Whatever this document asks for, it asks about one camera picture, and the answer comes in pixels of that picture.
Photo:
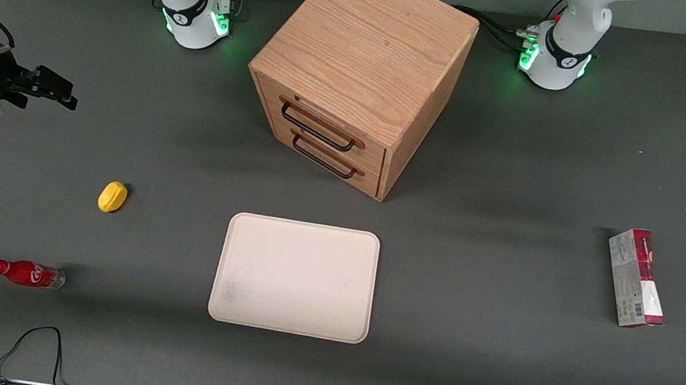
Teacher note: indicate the red coke bottle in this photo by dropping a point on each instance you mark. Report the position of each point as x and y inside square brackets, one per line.
[26, 273]

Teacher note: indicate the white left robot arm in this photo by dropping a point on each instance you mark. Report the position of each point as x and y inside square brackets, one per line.
[576, 10]

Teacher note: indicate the beige plastic tray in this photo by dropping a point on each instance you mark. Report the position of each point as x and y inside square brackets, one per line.
[297, 280]

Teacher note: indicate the yellow toy lemon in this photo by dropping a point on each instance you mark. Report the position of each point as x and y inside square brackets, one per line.
[112, 196]

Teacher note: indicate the red grey carton box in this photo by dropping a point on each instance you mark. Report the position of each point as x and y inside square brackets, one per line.
[636, 281]

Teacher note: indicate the wooden drawer front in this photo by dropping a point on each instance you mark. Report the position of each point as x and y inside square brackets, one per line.
[269, 95]
[369, 184]

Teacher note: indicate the wooden drawer cabinet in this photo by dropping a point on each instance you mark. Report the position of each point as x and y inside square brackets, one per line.
[370, 48]

